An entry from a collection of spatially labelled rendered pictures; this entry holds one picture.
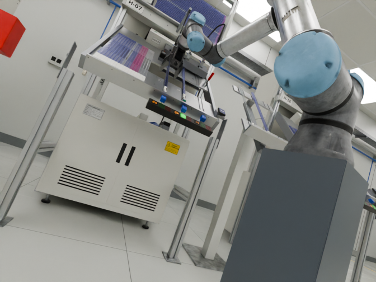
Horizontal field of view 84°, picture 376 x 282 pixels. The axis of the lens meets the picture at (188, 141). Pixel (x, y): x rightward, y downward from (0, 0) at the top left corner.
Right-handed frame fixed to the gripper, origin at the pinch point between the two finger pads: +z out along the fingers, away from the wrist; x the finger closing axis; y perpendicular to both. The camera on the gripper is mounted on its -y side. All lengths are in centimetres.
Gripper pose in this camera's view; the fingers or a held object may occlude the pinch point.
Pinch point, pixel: (167, 75)
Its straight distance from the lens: 125.3
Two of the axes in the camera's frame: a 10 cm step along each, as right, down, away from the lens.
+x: -8.7, -3.8, -3.2
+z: -4.9, 5.1, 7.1
